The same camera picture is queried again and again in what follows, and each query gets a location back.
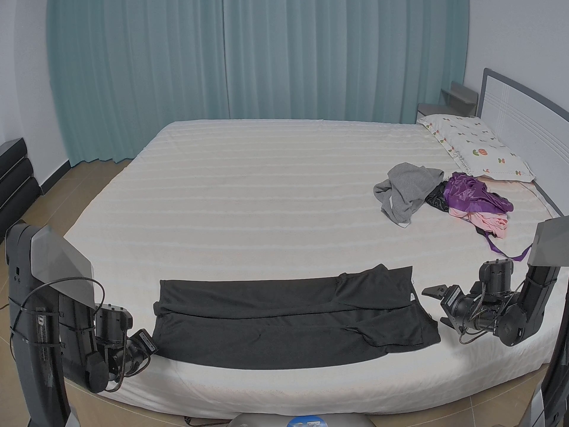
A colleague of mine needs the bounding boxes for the purple satin garment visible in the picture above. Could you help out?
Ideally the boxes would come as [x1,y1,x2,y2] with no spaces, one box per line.
[445,172,533,261]

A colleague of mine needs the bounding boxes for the black chest of drawers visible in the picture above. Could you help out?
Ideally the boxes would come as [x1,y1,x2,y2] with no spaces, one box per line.
[0,137,43,237]

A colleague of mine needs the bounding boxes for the pink garment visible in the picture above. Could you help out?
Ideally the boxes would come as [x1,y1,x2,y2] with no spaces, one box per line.
[448,206,508,239]

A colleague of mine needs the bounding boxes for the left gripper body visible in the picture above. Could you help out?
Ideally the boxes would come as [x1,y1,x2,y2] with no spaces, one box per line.
[135,327,159,357]

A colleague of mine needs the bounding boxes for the black cable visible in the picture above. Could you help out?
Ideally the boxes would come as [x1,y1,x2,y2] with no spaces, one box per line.
[9,276,107,341]
[183,416,232,427]

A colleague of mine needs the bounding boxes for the bed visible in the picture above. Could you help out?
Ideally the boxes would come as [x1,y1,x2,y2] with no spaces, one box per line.
[62,67,569,419]

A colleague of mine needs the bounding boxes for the black T-shirt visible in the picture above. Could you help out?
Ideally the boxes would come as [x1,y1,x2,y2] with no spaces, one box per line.
[152,263,442,369]

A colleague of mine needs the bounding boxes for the black glossy garment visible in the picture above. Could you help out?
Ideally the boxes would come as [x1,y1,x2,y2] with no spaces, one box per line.
[424,181,450,213]

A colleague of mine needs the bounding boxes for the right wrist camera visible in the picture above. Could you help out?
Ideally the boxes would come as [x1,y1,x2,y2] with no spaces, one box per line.
[478,260,513,303]

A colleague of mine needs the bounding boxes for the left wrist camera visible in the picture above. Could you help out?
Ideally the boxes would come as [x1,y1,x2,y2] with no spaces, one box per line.
[95,304,133,343]

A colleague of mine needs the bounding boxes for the white printed pillow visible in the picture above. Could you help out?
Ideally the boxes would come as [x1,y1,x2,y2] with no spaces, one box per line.
[417,114,536,181]

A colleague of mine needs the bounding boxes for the grey garment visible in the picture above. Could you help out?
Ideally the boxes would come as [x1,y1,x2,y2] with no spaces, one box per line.
[373,162,445,229]

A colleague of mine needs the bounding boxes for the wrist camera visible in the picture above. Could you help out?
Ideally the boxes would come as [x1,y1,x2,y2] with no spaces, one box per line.
[95,304,133,343]
[478,260,513,303]

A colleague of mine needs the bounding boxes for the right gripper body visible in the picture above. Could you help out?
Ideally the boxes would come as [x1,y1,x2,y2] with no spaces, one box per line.
[439,285,467,330]

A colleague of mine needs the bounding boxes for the grey bedside table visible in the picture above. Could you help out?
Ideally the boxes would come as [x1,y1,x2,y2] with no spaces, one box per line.
[417,81,478,121]

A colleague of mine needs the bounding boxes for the blue-green curtain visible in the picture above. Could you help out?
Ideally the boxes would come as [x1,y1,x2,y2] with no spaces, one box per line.
[47,0,469,165]

